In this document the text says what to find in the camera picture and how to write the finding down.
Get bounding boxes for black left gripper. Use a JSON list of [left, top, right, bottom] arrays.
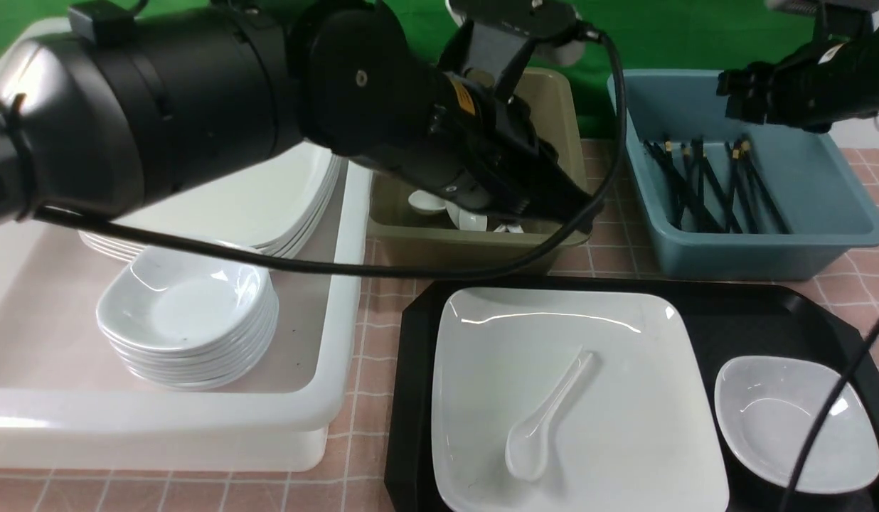
[[382, 68, 592, 225]]

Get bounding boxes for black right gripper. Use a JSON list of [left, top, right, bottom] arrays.
[[717, 60, 803, 127]]

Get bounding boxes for white ceramic soup spoon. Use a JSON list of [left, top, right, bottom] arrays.
[[504, 348, 595, 482]]

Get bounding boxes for small white sauce bowl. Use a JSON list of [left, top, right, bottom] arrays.
[[715, 356, 879, 495]]

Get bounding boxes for white square rice plate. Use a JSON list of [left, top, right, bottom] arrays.
[[431, 287, 730, 511]]

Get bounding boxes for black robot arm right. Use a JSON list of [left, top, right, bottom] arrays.
[[716, 1, 879, 134]]

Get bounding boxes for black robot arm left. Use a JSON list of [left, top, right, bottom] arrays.
[[0, 1, 590, 224]]

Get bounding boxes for white spoons pile in bin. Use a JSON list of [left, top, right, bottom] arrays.
[[407, 189, 491, 233]]

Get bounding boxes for green backdrop cloth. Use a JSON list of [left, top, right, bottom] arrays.
[[0, 1, 814, 139]]

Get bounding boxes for blue plastic bin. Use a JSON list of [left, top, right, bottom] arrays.
[[624, 69, 879, 281]]

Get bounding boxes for black chopsticks in blue bin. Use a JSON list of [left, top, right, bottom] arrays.
[[642, 137, 793, 235]]

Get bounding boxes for olive green plastic bin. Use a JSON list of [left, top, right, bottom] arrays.
[[368, 68, 588, 269]]

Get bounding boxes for stack of white square plates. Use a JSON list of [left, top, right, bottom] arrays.
[[115, 143, 346, 252]]

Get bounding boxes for stack of small white bowls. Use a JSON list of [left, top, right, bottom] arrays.
[[95, 247, 279, 391]]

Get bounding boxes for pink checkered tablecloth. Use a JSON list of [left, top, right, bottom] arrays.
[[0, 149, 879, 511]]

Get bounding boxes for large white plastic bin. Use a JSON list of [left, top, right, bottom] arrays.
[[0, 19, 373, 472]]

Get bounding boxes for black cable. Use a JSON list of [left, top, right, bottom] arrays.
[[34, 21, 627, 281]]

